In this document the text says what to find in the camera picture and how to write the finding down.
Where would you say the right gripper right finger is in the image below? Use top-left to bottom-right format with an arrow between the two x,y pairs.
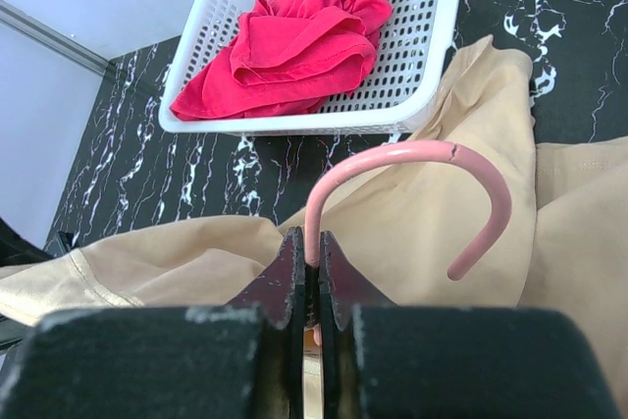
318,233 -> 620,418

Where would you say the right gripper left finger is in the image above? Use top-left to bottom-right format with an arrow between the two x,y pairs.
1,229 -> 306,418

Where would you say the red t shirt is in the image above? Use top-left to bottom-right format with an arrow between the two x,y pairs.
170,0 -> 392,122

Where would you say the pink wire hanger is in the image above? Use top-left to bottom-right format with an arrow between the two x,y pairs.
302,140 -> 514,346

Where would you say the white plastic basket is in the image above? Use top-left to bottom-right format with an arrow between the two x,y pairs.
159,0 -> 458,135

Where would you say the beige t shirt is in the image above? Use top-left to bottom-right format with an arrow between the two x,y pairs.
1,38 -> 627,408

